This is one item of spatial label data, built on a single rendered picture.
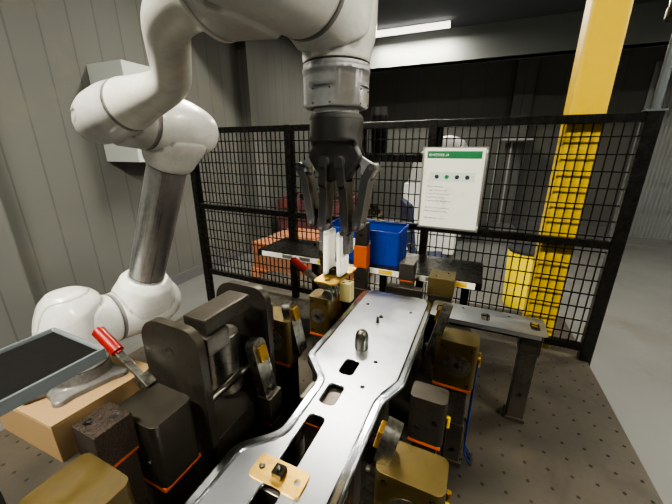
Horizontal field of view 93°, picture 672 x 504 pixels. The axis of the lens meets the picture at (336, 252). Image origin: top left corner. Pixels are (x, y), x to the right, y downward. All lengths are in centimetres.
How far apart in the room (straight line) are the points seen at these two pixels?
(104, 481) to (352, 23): 60
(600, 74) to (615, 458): 108
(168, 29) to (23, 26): 290
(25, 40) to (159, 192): 243
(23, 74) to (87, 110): 243
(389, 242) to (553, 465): 76
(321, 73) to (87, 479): 56
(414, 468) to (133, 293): 91
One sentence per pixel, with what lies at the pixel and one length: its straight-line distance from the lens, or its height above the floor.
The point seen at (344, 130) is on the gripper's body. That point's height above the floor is 147.
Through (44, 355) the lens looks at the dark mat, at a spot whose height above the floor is 116.
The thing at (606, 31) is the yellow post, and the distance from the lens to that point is 138.
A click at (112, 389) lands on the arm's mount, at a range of 115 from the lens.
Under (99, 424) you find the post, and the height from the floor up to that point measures 110.
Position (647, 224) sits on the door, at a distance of 750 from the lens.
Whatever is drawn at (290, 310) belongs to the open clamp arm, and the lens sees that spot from 75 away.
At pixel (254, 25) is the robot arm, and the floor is 156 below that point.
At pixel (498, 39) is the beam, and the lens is 598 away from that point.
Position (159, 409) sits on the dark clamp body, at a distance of 58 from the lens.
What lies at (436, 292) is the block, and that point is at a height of 101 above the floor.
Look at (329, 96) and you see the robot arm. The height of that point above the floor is 151.
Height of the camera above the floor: 145
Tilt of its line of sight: 18 degrees down
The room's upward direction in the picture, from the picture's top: straight up
